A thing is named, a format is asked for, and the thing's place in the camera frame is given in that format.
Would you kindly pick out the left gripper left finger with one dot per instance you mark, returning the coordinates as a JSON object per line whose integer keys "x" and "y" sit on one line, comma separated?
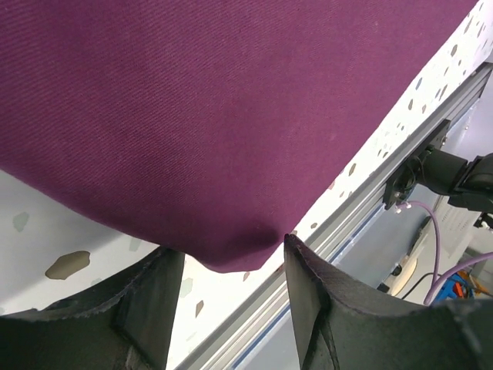
{"x": 122, "y": 322}

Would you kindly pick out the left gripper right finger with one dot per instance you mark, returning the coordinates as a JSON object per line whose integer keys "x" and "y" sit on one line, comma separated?
{"x": 341, "y": 323}

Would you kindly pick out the purple cloth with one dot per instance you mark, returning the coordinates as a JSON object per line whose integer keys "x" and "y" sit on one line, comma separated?
{"x": 209, "y": 127}

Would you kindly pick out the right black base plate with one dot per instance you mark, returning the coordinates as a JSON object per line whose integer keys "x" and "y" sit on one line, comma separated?
{"x": 407, "y": 175}

